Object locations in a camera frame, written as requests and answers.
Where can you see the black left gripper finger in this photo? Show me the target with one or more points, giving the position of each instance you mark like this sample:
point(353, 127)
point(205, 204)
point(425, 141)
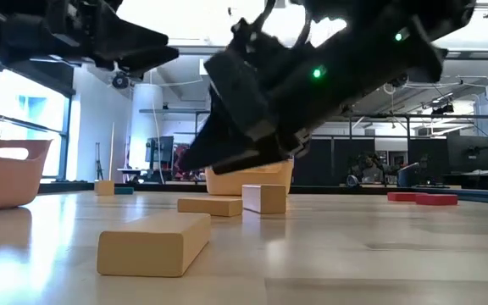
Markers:
point(129, 34)
point(151, 59)

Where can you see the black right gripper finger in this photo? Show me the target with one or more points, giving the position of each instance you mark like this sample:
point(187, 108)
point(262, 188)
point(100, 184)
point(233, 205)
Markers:
point(252, 163)
point(227, 148)

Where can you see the yellow plastic bin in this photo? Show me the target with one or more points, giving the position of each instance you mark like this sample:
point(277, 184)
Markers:
point(227, 184)

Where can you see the yellow wooden cube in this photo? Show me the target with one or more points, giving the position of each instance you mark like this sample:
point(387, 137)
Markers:
point(104, 188)
point(265, 199)

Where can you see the yellow wooden block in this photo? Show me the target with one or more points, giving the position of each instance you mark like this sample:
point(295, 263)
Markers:
point(210, 206)
point(151, 247)

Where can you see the blue wooden block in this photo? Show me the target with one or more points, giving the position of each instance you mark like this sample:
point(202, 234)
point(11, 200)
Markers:
point(124, 191)

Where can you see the red wooden block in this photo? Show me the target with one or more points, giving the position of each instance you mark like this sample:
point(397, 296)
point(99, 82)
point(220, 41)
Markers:
point(403, 197)
point(436, 200)

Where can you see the orange plastic bin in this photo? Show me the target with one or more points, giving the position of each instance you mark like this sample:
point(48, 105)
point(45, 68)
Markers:
point(2, 182)

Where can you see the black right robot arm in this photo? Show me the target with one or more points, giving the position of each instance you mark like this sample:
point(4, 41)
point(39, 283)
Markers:
point(375, 63)

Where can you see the computer monitor on stand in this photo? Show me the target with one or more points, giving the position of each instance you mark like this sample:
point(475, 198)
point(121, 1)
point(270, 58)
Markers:
point(159, 149)

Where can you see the white round column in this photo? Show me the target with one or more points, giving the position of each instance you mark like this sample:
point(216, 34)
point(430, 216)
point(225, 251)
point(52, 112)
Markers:
point(144, 127)

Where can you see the large window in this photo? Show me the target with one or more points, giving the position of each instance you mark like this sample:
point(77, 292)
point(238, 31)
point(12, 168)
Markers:
point(32, 114)

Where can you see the pale wooden pole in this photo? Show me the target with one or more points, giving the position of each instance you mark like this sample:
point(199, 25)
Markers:
point(112, 152)

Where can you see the small round grey device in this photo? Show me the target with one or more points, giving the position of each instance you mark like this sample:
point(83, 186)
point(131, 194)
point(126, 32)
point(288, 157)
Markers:
point(352, 181)

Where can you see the black tripod stand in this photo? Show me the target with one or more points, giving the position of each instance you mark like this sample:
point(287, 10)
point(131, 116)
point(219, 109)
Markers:
point(98, 161)

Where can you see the person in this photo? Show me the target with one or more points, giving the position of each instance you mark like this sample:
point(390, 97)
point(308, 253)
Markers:
point(369, 167)

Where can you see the black spotlight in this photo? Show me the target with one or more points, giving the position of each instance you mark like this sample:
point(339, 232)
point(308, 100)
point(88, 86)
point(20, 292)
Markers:
point(442, 109)
point(398, 80)

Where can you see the grey-blue chair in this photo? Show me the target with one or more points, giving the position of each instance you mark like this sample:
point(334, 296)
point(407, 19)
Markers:
point(409, 175)

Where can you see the black pipe rack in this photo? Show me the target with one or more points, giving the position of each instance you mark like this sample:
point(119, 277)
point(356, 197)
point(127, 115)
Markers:
point(439, 116)

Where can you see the black monitor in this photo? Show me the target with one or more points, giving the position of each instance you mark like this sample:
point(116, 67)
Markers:
point(434, 148)

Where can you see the long light bar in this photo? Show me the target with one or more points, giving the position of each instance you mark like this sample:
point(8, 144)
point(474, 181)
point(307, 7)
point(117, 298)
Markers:
point(481, 54)

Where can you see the black ceiling camera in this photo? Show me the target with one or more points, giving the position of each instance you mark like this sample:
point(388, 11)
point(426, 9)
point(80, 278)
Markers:
point(120, 81)

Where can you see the black partition wall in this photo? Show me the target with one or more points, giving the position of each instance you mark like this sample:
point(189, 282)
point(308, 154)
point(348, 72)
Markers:
point(320, 163)

